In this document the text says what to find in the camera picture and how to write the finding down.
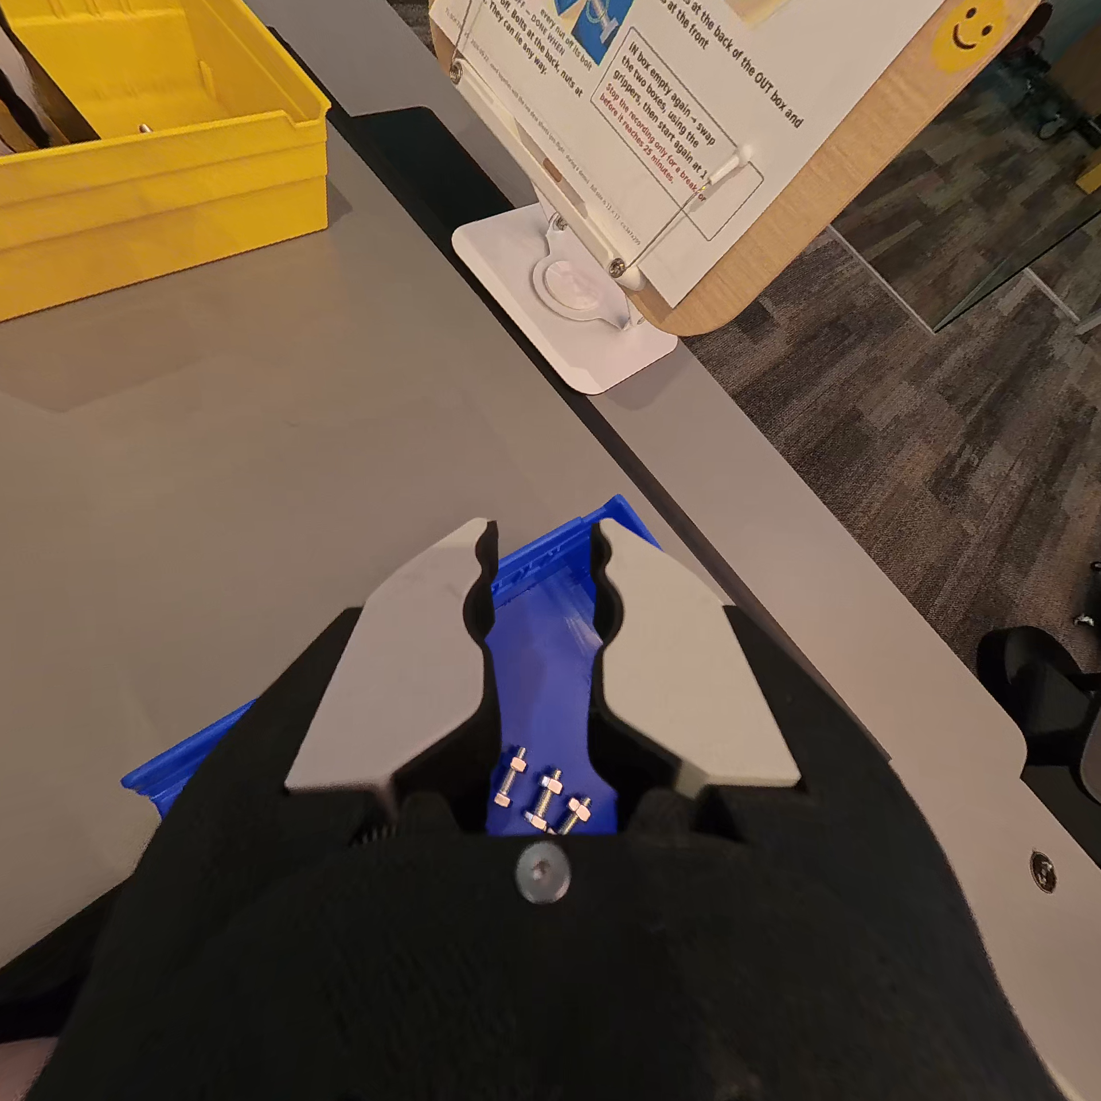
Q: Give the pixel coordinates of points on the white stand base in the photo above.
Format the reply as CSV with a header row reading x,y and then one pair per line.
x,y
594,344

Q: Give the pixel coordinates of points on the printed instruction sheet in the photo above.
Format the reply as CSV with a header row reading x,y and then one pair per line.
x,y
602,112

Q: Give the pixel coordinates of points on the round metal desk grommet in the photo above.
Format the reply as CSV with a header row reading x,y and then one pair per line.
x,y
1044,871

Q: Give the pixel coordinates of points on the yellow smiley sticker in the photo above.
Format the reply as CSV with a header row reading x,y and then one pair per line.
x,y
971,35

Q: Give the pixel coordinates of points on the yellow plastic bin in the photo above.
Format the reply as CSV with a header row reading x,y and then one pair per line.
x,y
172,199

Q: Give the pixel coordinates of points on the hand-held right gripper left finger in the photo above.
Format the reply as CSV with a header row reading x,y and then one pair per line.
x,y
404,680

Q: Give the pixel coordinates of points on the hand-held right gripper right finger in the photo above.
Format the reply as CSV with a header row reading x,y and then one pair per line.
x,y
689,689

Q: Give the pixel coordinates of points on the blue plastic bin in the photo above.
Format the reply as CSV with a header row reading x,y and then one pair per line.
x,y
542,655

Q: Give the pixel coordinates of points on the black office chair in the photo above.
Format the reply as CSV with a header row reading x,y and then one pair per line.
x,y
1049,689

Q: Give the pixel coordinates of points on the instruction sheet on wooden board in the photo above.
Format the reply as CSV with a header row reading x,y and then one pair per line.
x,y
861,189

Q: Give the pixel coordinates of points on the clear chair mat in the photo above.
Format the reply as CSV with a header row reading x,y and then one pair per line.
x,y
989,259

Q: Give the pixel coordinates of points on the steel bolt with nut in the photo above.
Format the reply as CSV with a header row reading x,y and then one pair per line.
x,y
575,816
509,779
545,800

